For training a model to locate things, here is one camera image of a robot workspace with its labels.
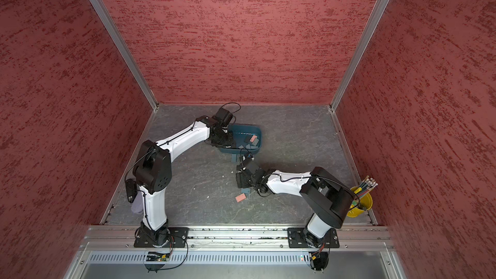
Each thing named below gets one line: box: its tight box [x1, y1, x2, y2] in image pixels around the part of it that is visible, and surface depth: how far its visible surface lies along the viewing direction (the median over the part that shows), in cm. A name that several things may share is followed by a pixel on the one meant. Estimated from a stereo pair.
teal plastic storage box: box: [219, 123, 263, 154], surface depth 105 cm
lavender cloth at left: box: [131, 197, 145, 214], surface depth 81 cm
